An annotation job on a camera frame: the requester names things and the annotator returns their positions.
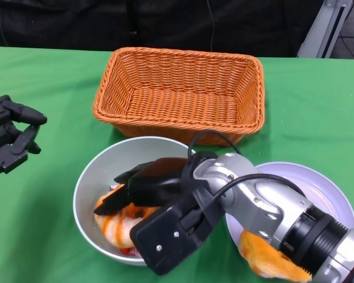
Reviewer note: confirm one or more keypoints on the grey-green bowl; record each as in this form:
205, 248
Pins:
106, 165

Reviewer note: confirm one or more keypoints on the aluminium frame post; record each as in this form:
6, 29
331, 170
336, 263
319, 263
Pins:
324, 32

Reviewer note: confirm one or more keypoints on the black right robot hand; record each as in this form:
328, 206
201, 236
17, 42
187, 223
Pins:
165, 182

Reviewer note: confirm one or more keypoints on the black backdrop curtain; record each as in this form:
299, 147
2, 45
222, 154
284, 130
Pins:
76, 23

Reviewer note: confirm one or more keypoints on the green tablecloth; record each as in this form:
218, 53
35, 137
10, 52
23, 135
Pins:
47, 73

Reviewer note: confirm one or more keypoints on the lavender plate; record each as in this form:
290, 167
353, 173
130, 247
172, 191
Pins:
327, 200

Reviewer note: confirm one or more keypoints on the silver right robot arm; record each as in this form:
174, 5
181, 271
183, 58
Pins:
268, 203

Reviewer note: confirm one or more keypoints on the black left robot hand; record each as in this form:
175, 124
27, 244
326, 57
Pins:
6, 156

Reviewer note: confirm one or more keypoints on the orange glazed twisted bread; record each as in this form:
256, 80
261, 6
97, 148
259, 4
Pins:
259, 253

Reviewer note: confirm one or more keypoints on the orange wicker basket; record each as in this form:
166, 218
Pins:
180, 103

